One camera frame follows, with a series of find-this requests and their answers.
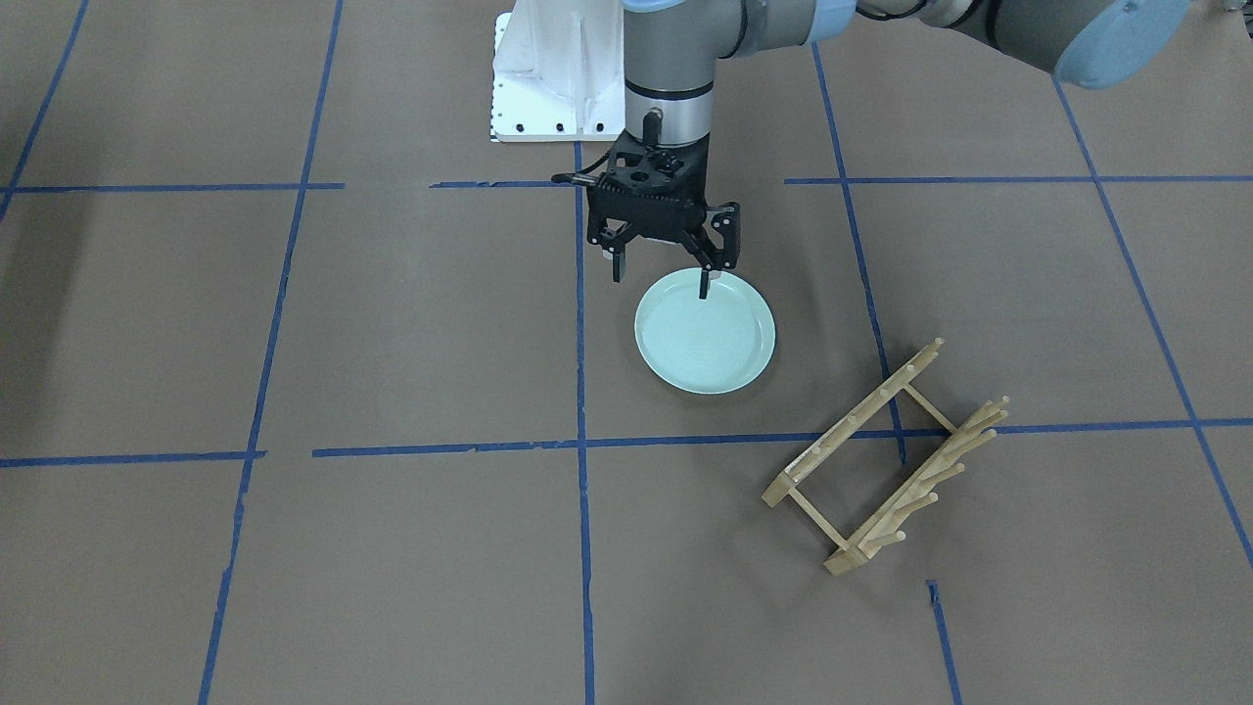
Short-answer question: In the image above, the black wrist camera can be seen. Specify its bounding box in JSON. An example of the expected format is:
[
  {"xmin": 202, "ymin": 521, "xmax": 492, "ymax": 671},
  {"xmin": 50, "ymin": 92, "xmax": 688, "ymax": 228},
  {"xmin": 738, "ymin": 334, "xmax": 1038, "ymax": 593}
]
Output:
[{"xmin": 550, "ymin": 133, "xmax": 709, "ymax": 202}]

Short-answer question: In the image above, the pale green plate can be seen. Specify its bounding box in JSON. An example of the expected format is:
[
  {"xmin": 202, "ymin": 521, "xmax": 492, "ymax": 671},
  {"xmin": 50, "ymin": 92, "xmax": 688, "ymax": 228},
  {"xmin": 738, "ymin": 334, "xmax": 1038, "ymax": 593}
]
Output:
[{"xmin": 632, "ymin": 268, "xmax": 777, "ymax": 396}]

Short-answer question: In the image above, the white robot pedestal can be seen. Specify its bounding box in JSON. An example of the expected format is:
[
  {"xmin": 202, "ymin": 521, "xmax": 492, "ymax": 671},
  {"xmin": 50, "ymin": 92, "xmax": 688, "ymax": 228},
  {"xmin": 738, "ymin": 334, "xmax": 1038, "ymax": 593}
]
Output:
[{"xmin": 489, "ymin": 1, "xmax": 624, "ymax": 143}]

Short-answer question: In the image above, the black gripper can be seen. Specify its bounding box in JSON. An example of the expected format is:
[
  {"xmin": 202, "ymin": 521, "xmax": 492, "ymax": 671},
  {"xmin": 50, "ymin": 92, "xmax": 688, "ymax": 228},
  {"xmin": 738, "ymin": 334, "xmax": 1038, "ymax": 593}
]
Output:
[{"xmin": 586, "ymin": 187, "xmax": 741, "ymax": 301}]

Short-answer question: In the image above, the wooden dish rack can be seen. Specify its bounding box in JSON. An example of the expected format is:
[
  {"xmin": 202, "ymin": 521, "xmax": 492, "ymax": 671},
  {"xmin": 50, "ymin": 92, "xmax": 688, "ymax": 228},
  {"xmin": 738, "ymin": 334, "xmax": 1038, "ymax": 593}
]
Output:
[{"xmin": 762, "ymin": 338, "xmax": 1010, "ymax": 577}]

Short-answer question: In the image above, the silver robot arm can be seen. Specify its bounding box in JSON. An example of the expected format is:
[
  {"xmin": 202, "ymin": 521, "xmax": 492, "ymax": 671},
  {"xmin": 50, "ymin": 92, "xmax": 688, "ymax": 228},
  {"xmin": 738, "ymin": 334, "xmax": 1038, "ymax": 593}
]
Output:
[{"xmin": 563, "ymin": 1, "xmax": 1189, "ymax": 298}]

